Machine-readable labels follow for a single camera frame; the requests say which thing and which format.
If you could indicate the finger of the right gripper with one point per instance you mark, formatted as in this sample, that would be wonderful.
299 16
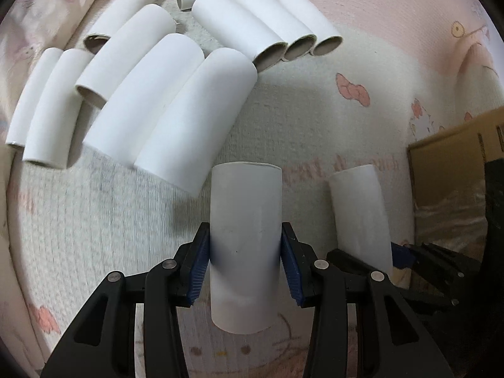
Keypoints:
403 257

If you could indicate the brown cardboard box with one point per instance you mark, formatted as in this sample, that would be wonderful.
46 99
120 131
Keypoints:
447 175

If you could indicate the flattened white tube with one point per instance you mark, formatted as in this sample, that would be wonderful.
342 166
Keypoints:
125 122

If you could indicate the long white nested tube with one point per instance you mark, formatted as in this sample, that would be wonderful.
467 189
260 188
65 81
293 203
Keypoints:
110 21

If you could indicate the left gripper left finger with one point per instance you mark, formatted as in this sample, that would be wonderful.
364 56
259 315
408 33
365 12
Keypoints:
99 342

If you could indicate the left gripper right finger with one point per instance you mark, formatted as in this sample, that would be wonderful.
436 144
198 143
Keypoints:
391 341

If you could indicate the white tube under box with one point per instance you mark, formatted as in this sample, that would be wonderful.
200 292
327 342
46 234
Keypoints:
235 27

